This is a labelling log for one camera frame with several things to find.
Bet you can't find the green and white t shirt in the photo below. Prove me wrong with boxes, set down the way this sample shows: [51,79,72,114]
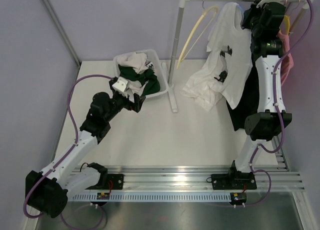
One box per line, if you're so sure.
[116,52,161,96]

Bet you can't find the white printed t shirt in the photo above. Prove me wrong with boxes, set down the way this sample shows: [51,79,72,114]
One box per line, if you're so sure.
[181,2,253,111]

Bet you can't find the white slotted cable duct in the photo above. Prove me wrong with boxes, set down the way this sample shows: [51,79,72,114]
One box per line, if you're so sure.
[70,191,231,203]

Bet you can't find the white plastic basket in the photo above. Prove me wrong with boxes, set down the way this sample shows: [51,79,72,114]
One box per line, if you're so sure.
[113,49,169,99]

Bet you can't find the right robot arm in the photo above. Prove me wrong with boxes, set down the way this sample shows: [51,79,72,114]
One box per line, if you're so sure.
[222,0,292,190]

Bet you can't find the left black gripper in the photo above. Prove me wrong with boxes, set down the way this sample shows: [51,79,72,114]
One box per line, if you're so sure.
[104,91,145,123]

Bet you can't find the aluminium mounting rail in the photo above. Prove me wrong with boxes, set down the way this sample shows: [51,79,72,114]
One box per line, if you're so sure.
[107,164,305,192]

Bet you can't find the metal clothes rack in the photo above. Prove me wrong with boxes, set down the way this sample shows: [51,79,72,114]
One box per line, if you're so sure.
[166,0,320,113]

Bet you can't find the yellow hanger back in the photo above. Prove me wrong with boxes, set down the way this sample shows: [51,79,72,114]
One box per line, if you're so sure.
[283,15,291,36]

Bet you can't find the black t shirt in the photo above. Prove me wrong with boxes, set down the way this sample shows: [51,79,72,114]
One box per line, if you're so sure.
[226,27,263,132]

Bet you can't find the cream plastic hanger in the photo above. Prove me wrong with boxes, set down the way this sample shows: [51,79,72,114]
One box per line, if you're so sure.
[176,0,220,70]

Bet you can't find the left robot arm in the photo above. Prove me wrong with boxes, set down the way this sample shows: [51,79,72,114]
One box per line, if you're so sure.
[23,77,146,219]

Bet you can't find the pink t shirt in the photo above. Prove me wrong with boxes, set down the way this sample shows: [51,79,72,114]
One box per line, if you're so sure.
[276,31,294,86]

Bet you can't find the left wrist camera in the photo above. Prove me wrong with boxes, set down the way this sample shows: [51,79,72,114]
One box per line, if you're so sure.
[111,77,130,94]

